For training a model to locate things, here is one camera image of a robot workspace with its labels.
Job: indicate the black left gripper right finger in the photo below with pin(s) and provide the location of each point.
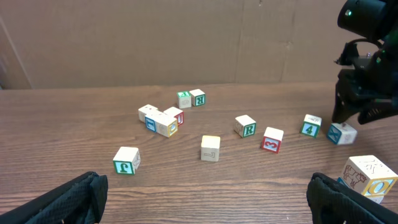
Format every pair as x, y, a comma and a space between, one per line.
333, 202

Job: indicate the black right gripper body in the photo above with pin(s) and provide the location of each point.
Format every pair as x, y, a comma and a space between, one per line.
375, 76

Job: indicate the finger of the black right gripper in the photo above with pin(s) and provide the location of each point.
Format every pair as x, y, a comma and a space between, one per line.
342, 111
376, 110

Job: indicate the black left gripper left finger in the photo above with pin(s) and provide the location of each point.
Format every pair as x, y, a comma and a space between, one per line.
81, 200

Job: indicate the wooden block blue X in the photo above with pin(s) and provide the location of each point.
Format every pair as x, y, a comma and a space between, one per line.
341, 134

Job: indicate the wooden block yellow red drawing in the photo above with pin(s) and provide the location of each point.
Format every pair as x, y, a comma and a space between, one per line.
368, 176

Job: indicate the wooden block red 3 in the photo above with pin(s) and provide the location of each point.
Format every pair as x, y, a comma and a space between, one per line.
272, 139

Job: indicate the wooden block elephant drawing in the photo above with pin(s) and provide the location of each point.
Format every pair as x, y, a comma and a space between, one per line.
245, 126

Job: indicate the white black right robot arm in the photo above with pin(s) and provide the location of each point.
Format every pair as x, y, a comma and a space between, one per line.
373, 21

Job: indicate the wooden block green J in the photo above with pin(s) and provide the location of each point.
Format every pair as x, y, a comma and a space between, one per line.
127, 160

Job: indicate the wooden block blue T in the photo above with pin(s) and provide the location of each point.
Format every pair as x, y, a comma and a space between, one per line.
151, 120

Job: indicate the wooden block far left cluster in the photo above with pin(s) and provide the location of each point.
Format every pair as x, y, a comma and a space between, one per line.
147, 109

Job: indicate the wooden block red U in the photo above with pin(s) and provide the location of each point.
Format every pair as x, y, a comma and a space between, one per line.
176, 113

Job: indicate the yellow-top wooden block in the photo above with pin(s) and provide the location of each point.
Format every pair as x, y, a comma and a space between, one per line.
210, 148

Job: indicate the green-top wooden block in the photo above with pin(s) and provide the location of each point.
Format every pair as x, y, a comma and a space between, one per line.
184, 99

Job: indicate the wooden block green R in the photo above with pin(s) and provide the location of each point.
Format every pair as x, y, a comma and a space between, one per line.
198, 97

